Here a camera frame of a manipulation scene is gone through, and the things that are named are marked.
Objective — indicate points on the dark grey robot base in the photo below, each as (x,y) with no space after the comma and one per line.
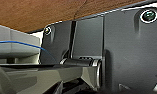
(127,50)

